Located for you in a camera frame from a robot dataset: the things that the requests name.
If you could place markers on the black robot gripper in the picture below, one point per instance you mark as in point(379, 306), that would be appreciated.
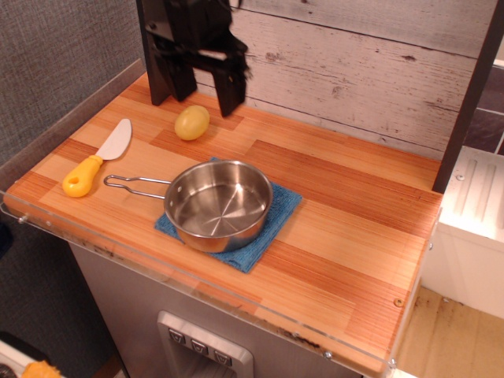
point(196, 34)

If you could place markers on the yellow toy potato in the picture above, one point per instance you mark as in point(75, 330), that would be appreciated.
point(192, 123)

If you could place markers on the stainless steel pan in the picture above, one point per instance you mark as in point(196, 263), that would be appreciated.
point(215, 206)

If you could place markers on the blue cloth mat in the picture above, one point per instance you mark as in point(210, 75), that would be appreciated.
point(284, 204)

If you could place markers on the clear acrylic table guard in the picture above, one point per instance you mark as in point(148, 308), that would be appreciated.
point(336, 282)

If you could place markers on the grey toy fridge cabinet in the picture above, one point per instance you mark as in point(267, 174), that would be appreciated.
point(130, 301)

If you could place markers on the silver dispenser button panel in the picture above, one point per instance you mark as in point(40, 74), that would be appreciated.
point(192, 351)

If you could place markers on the white toy sink unit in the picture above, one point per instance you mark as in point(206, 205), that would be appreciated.
point(464, 261)

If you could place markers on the orange object bottom left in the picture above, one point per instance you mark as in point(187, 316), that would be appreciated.
point(40, 369)

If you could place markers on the dark left frame post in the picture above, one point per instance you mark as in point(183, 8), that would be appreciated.
point(149, 71)

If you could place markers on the dark frame post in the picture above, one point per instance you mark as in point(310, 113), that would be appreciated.
point(149, 71)
point(475, 89)

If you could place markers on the yellow handled toy knife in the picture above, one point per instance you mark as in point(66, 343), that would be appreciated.
point(79, 181)

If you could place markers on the dark right frame post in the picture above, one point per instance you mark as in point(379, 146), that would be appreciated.
point(475, 89)

